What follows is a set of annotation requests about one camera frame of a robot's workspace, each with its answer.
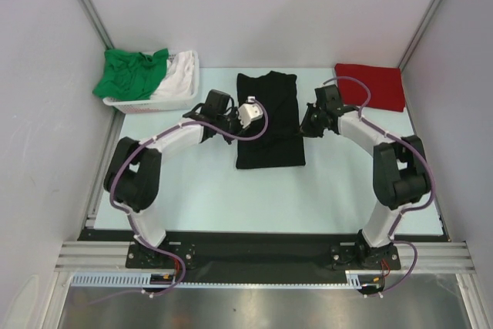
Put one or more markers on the folded red t shirt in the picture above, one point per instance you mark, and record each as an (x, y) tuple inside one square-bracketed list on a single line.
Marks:
[(383, 83)]

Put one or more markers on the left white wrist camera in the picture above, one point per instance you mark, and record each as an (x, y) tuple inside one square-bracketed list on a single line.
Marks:
[(249, 112)]

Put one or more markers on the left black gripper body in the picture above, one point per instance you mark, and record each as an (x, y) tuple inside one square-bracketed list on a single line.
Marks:
[(229, 123)]

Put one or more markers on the aluminium rail frame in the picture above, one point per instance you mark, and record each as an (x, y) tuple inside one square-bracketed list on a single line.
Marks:
[(95, 256)]

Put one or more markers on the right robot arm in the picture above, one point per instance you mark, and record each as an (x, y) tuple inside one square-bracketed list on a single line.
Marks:
[(401, 175)]

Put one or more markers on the green t shirt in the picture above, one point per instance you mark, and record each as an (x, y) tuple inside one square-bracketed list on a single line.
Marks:
[(131, 76)]

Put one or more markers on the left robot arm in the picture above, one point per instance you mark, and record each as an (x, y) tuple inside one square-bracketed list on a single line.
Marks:
[(133, 177)]

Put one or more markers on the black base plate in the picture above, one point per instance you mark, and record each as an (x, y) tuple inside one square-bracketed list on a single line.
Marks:
[(261, 258)]

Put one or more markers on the black t shirt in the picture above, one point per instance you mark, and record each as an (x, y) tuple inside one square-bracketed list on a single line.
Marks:
[(281, 145)]

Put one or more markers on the white t shirt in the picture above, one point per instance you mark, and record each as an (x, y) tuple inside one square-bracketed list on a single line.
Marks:
[(178, 81)]

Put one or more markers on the left corner aluminium post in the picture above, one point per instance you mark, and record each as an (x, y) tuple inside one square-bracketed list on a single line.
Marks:
[(97, 23)]

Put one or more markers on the white laundry basket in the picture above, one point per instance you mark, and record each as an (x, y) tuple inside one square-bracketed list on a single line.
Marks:
[(141, 106)]

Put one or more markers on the right white cable duct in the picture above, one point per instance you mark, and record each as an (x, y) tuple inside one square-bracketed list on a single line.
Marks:
[(366, 278)]

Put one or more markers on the corner aluminium post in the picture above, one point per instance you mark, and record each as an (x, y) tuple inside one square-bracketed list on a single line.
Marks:
[(426, 19), (97, 23)]

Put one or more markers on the right corner aluminium post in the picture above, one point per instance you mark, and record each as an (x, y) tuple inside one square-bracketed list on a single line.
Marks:
[(426, 19)]

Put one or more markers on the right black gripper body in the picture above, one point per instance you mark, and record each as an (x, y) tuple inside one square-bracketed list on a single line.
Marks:
[(313, 124)]

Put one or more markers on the left white cable duct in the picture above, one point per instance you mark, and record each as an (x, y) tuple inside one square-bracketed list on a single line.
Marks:
[(107, 279)]

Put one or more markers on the white cable duct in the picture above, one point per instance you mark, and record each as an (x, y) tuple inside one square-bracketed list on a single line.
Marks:
[(366, 278), (107, 279)]

